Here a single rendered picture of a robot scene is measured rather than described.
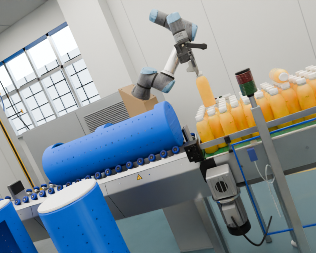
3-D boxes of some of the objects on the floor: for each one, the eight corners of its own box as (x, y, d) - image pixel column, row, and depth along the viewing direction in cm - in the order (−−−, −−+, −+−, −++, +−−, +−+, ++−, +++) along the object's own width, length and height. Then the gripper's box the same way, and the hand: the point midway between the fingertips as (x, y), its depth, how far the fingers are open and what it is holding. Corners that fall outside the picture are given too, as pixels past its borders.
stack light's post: (324, 318, 128) (249, 107, 111) (333, 317, 126) (259, 104, 110) (328, 326, 124) (250, 109, 108) (337, 325, 123) (260, 106, 106)
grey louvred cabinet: (81, 199, 465) (44, 124, 444) (194, 170, 381) (155, 76, 360) (61, 217, 416) (19, 133, 394) (186, 188, 332) (141, 81, 311)
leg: (229, 283, 169) (194, 197, 160) (238, 281, 168) (203, 195, 158) (229, 290, 164) (193, 202, 155) (239, 289, 162) (202, 200, 153)
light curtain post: (80, 272, 249) (-6, 105, 224) (85, 271, 247) (-1, 103, 222) (76, 277, 243) (-12, 106, 218) (82, 276, 241) (-6, 104, 216)
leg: (228, 266, 183) (196, 186, 173) (237, 265, 181) (204, 184, 172) (228, 273, 177) (195, 191, 168) (237, 271, 175) (203, 188, 166)
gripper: (175, 44, 155) (188, 79, 159) (172, 44, 144) (186, 81, 148) (189, 38, 153) (202, 73, 156) (186, 37, 142) (200, 75, 145)
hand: (198, 73), depth 151 cm, fingers closed on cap, 4 cm apart
